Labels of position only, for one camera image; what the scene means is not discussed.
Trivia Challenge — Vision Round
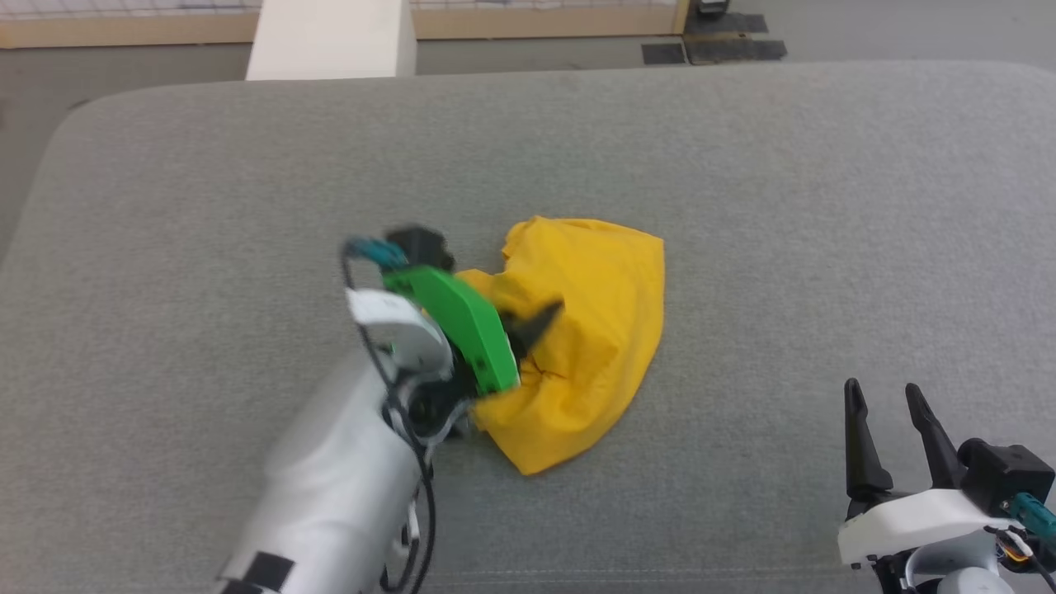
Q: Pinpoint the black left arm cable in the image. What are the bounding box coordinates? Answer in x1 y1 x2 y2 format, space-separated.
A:
341 238 438 594

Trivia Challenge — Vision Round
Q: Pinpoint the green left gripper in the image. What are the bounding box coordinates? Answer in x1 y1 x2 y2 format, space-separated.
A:
382 266 564 395

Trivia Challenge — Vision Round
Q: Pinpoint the white square pillar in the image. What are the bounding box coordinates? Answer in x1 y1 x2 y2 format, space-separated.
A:
246 0 417 81

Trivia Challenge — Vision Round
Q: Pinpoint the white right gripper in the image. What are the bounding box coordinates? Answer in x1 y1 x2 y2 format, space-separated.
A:
837 378 1032 570

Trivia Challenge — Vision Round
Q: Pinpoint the large black floor mat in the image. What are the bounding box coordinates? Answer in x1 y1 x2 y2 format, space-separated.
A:
683 12 789 65

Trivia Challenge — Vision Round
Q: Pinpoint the yellow t-shirt garment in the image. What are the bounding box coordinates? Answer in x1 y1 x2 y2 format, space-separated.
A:
455 216 666 477

